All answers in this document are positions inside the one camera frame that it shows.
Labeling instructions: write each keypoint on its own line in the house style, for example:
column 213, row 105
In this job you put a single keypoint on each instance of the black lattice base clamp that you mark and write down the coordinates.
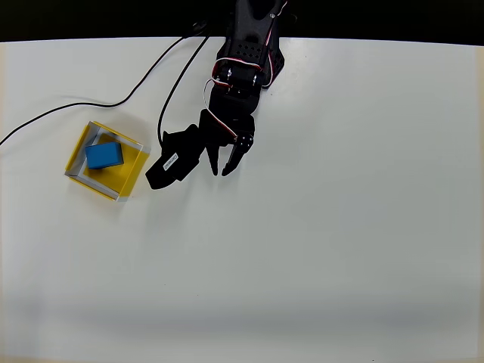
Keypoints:
column 278, row 62

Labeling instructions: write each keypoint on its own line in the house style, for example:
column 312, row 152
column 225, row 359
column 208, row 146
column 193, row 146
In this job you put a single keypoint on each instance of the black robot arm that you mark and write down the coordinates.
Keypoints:
column 247, row 34

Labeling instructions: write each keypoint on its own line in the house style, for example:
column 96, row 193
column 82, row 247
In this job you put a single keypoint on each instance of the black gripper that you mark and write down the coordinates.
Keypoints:
column 221, row 138

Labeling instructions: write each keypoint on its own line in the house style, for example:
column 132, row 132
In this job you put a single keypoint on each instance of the yellow open box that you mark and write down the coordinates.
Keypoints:
column 125, row 174

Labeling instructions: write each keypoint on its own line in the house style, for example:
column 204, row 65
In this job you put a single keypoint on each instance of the blue cube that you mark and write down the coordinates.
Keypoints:
column 104, row 156

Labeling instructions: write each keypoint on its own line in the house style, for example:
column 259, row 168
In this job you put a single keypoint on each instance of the black camera on mount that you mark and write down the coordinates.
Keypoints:
column 177, row 162

